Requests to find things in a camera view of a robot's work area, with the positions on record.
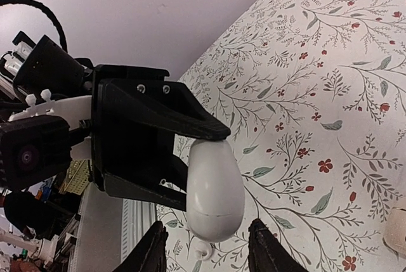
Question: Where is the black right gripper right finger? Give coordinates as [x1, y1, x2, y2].
[248, 218, 307, 272]

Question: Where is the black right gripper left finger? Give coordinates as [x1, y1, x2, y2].
[113, 221, 167, 272]

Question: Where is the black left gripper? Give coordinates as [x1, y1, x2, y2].
[13, 34, 231, 211]

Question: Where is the white earbud charging case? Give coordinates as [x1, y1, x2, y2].
[186, 139, 245, 243]

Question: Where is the white earbud on mat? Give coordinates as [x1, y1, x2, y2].
[383, 207, 405, 255]

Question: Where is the floral patterned mat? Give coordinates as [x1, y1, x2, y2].
[157, 0, 405, 271]

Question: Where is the small white earbud near rail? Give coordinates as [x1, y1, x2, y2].
[194, 241, 213, 261]

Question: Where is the left black sleeved cable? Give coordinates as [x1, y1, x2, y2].
[0, 0, 68, 53]

